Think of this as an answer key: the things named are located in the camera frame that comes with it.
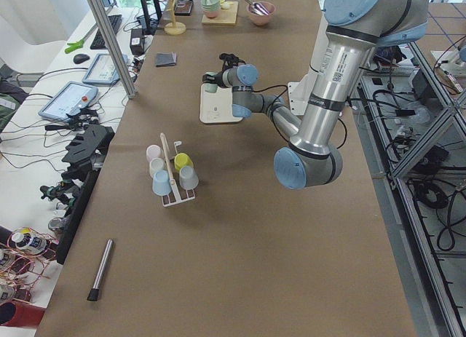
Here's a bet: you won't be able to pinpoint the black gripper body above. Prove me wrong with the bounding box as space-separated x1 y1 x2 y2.
205 71 225 88

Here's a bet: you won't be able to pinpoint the green cup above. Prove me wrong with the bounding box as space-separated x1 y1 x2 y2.
202 72 218 93

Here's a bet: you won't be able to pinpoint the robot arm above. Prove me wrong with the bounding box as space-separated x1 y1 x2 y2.
202 0 429 189

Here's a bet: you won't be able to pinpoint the cream rabbit serving tray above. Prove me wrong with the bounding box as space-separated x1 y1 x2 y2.
199 84 242 124

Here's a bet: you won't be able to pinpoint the yellow cup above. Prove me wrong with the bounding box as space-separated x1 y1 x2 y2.
174 152 194 172

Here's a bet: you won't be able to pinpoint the pink cup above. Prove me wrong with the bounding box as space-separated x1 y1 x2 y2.
146 144 163 162

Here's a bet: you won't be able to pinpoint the white cup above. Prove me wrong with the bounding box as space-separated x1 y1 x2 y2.
149 157 166 178

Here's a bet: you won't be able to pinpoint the grey cup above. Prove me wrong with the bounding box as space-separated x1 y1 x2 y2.
179 165 199 190

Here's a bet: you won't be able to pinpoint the light blue cup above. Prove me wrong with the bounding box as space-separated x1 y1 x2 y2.
152 170 172 197

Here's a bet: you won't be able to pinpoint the grey folded cloth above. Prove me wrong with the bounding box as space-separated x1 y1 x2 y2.
154 52 178 67

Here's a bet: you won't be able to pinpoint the wooden cutting board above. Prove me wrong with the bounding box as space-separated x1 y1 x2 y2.
202 1 239 26

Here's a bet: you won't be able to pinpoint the wooden mug tree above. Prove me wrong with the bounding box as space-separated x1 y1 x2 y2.
164 0 186 35

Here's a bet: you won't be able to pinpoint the pink bowl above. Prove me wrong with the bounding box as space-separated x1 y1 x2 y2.
247 1 276 26

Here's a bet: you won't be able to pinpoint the stacked green bowls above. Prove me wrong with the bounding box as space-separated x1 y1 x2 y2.
201 0 221 18

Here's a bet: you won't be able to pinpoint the metal scoop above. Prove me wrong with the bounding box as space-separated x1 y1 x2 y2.
244 0 270 15

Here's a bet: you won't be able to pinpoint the teach pendant tablet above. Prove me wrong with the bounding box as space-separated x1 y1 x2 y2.
82 53 119 86
38 82 98 122

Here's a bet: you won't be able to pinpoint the black keyboard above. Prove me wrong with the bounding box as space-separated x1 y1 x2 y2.
89 14 123 50

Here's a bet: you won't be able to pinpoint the black computer mouse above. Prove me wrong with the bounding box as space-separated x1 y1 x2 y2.
73 53 90 65

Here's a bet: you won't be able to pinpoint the black metal cylinder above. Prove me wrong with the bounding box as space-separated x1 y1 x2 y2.
87 239 114 301

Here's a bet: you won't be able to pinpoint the white wire cup rack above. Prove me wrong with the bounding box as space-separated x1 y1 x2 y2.
159 132 196 207

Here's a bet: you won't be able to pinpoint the aluminium frame post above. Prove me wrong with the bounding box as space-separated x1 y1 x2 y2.
87 0 136 99

